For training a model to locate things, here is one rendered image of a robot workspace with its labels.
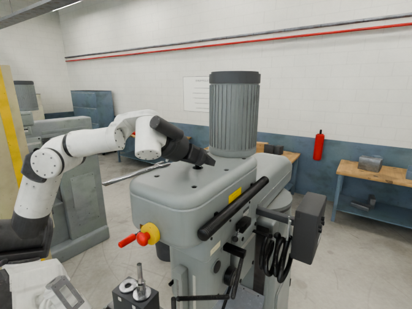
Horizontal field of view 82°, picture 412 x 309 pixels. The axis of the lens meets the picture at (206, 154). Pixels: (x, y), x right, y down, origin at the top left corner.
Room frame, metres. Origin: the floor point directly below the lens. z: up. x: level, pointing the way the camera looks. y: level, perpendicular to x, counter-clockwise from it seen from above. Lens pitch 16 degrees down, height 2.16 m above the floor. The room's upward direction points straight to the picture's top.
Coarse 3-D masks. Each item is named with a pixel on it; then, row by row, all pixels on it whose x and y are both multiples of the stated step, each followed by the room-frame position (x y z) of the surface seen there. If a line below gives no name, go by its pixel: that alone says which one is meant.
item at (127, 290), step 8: (128, 280) 1.04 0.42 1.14; (136, 280) 1.06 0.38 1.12; (120, 288) 0.99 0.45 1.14; (128, 288) 0.99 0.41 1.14; (136, 288) 1.00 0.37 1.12; (152, 288) 1.00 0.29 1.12; (112, 296) 0.99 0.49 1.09; (120, 296) 0.96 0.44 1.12; (128, 296) 0.96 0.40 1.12; (136, 296) 0.94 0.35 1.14; (144, 296) 0.94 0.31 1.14; (152, 296) 0.96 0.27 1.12; (120, 304) 0.96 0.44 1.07; (128, 304) 0.93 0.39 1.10; (136, 304) 0.91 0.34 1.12; (144, 304) 0.91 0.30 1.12; (152, 304) 0.94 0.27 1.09
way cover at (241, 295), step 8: (240, 288) 1.05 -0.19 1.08; (248, 288) 1.03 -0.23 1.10; (240, 296) 1.03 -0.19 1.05; (248, 296) 1.01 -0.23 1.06; (256, 296) 1.00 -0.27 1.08; (264, 296) 0.98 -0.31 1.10; (216, 304) 1.06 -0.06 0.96; (232, 304) 1.02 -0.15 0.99; (240, 304) 1.01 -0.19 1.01; (248, 304) 0.99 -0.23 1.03; (256, 304) 0.98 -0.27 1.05
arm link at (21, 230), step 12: (12, 216) 0.60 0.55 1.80; (48, 216) 0.62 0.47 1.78; (0, 228) 0.56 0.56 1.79; (12, 228) 0.58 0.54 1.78; (24, 228) 0.57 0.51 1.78; (36, 228) 0.59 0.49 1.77; (0, 240) 0.55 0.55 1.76; (12, 240) 0.56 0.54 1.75; (24, 240) 0.58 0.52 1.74; (36, 240) 0.60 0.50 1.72
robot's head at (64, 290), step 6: (66, 288) 0.48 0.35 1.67; (54, 294) 0.46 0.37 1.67; (66, 294) 0.47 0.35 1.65; (72, 294) 0.48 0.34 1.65; (48, 300) 0.48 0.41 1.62; (54, 300) 0.46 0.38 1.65; (72, 300) 0.47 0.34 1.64; (84, 300) 0.49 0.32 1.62; (42, 306) 0.47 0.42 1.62; (48, 306) 0.47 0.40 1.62; (54, 306) 0.47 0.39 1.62; (60, 306) 0.46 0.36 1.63; (72, 306) 0.46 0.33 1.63; (84, 306) 0.47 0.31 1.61; (90, 306) 0.49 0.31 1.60
